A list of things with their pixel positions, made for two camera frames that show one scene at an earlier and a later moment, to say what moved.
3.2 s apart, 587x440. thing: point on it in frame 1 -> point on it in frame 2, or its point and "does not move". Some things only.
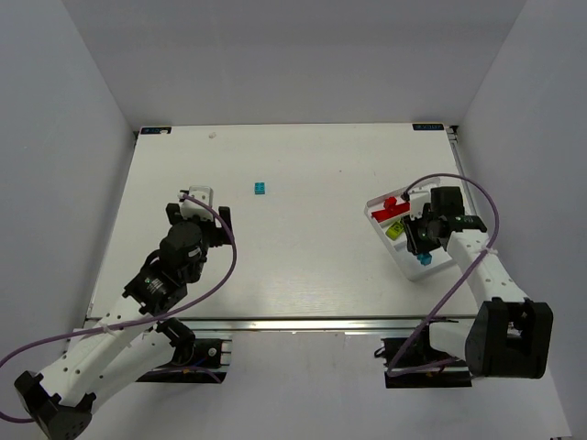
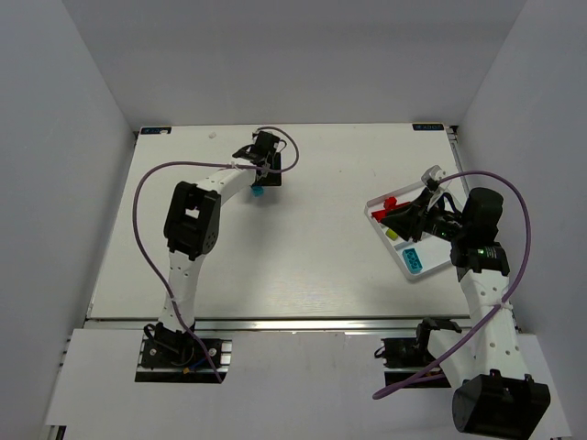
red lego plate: (391, 210) does not move
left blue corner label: (155, 130) does not move
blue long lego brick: (425, 258) -> (412, 260)
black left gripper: (223, 218) -> (273, 171)
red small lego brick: (389, 202) does not move
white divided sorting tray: (409, 262) does not move
